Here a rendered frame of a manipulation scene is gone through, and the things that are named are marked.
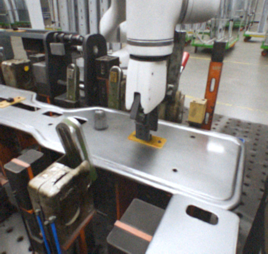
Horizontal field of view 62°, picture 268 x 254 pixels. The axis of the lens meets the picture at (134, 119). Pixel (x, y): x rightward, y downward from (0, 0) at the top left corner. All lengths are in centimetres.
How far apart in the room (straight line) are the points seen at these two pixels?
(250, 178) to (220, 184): 54
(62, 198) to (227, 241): 23
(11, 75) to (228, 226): 84
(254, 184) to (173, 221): 61
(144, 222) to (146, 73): 24
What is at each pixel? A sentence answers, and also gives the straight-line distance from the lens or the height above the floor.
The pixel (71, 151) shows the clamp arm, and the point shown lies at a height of 106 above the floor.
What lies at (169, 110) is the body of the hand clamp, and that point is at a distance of 60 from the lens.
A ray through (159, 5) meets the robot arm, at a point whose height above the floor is 127.
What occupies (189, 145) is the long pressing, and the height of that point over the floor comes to 100.
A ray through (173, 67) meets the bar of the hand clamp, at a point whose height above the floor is 113.
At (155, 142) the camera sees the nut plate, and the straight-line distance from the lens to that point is 49.
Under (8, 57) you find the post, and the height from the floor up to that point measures 103.
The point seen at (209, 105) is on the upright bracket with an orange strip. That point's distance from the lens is 58.
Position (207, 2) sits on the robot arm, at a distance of 41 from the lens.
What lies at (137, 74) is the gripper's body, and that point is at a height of 116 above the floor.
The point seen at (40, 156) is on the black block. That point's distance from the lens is 51.
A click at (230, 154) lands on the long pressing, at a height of 100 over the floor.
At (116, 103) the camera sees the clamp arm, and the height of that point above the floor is 100.
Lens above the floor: 127
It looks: 28 degrees down
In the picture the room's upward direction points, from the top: straight up
